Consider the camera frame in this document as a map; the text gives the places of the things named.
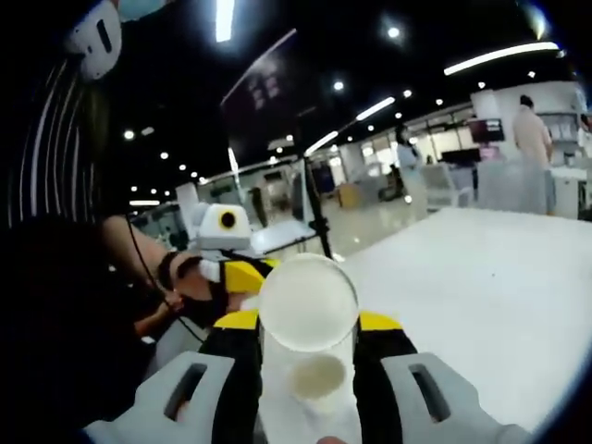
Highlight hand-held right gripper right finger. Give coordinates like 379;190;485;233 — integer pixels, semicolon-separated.
354;310;491;444

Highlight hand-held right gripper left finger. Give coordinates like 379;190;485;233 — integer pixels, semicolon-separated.
113;310;265;444

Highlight person's left hand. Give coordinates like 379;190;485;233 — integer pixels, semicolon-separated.
172;256;219;301

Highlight grey laptop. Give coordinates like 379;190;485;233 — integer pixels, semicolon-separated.
252;171;323;254

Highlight black hanging pouch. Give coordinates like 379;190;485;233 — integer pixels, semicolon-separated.
182;286;232;329

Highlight black wristband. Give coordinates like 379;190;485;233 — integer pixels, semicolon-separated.
156;252;181;292

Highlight black tripod stand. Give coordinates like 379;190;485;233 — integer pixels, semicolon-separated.
300;156;335;261

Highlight brown cardboard box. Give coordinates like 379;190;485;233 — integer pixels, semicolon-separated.
337;183;362;208

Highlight white table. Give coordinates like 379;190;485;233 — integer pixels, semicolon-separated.
256;206;585;444

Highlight linear ceiling light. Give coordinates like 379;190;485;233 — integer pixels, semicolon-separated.
443;41;561;78
355;95;397;122
215;0;236;43
304;130;340;157

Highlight person's black top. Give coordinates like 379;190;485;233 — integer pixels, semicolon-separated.
8;216;163;417

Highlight person's dark hair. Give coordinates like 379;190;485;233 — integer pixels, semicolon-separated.
8;59;112;228

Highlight white armrest chair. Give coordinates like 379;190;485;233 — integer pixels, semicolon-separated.
420;164;475;209

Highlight white wearable device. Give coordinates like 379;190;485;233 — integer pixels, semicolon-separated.
64;2;124;82

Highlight grey fabric chair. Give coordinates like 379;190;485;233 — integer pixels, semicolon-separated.
475;159;549;215

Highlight light blue face mask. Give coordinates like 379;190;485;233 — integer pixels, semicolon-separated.
117;0;172;22

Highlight round ceiling downlights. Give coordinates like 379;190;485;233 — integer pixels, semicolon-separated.
122;25;537;195

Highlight black cable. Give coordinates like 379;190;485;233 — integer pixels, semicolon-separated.
124;221;204;343

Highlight dark wall screen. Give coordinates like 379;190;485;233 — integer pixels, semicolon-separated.
467;118;504;142

